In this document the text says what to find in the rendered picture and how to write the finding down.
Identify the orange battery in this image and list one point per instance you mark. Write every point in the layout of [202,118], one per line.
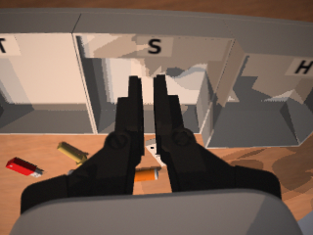
[146,174]

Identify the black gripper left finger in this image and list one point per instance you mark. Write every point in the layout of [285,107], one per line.
[110,171]

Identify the red usb stick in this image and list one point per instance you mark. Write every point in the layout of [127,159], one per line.
[23,167]

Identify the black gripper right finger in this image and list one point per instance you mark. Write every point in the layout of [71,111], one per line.
[190,166]

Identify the white domino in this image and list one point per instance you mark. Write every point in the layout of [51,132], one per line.
[151,146]

